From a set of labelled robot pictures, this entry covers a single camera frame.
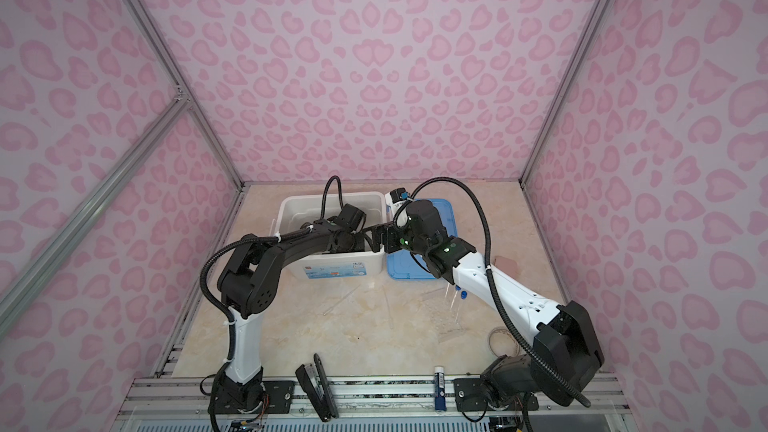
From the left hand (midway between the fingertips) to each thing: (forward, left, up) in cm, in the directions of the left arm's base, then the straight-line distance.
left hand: (361, 243), depth 100 cm
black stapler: (-41, +9, 0) cm, 42 cm away
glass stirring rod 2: (-23, -9, -3) cm, 25 cm away
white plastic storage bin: (+5, +22, +11) cm, 25 cm away
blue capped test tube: (-19, -26, +3) cm, 32 cm away
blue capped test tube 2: (-25, -28, +13) cm, 39 cm away
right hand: (-10, -7, +23) cm, 26 cm away
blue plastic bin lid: (-7, -13, -2) cm, 15 cm away
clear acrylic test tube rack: (-23, -25, -3) cm, 34 cm away
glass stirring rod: (-23, +10, -2) cm, 25 cm away
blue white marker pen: (-43, -21, 0) cm, 48 cm away
